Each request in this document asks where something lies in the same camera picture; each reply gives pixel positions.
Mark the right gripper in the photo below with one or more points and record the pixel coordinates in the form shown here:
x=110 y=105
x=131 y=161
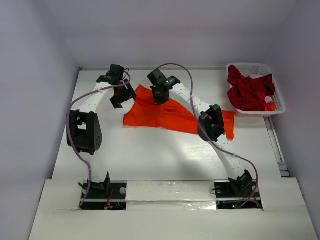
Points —
x=159 y=94

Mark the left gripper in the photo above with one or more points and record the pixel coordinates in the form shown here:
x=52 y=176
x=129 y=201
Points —
x=128 y=95

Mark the orange t-shirt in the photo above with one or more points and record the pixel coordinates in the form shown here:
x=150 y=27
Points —
x=170 y=116

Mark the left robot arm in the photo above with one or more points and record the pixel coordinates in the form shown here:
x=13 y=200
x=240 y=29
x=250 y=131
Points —
x=84 y=133

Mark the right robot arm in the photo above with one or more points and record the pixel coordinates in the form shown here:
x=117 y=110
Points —
x=210 y=126

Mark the white plastic laundry basket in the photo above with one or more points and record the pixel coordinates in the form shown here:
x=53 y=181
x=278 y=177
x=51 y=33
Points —
x=262 y=69

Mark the dark red t-shirt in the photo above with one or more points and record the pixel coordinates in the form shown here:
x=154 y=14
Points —
x=242 y=94

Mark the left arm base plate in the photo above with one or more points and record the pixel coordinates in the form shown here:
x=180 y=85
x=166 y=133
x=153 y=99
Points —
x=114 y=200

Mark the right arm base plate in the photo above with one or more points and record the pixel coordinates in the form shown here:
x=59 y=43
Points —
x=227 y=199

